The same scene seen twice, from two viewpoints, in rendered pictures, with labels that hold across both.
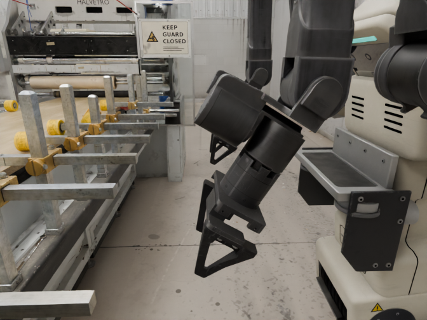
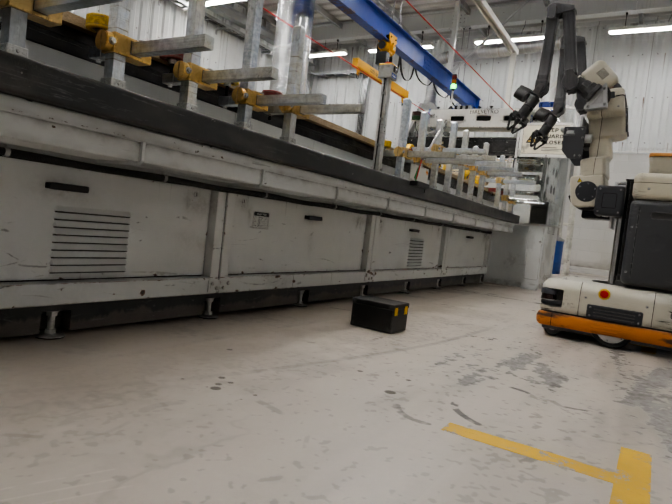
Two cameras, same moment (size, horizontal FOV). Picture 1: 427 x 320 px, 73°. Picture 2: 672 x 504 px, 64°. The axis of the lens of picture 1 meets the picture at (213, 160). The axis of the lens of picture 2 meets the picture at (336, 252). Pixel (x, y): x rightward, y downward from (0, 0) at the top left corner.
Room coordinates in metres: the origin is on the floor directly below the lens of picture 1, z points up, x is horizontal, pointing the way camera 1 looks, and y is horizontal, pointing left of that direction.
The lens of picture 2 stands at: (-2.48, -0.83, 0.42)
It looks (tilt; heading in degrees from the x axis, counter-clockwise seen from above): 3 degrees down; 33
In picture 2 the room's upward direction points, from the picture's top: 7 degrees clockwise
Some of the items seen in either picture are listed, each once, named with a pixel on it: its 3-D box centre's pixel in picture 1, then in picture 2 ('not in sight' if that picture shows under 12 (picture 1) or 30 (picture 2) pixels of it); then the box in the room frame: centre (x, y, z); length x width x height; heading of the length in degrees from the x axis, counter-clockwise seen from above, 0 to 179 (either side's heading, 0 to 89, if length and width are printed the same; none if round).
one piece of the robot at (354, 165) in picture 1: (346, 187); (579, 141); (0.56, -0.28, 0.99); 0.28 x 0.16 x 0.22; 2
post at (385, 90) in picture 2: not in sight; (381, 125); (-0.16, 0.50, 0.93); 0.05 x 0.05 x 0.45; 2
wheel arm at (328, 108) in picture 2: not in sight; (312, 110); (-0.86, 0.40, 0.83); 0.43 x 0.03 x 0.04; 92
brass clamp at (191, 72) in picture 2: not in sight; (195, 76); (-1.38, 0.45, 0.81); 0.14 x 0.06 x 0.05; 2
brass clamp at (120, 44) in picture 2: not in sight; (124, 48); (-1.63, 0.44, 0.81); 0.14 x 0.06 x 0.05; 2
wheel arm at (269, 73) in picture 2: not in sight; (216, 77); (-1.36, 0.38, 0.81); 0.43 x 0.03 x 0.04; 92
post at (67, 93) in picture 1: (75, 146); (462, 164); (1.10, 0.55, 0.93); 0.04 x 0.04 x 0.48; 2
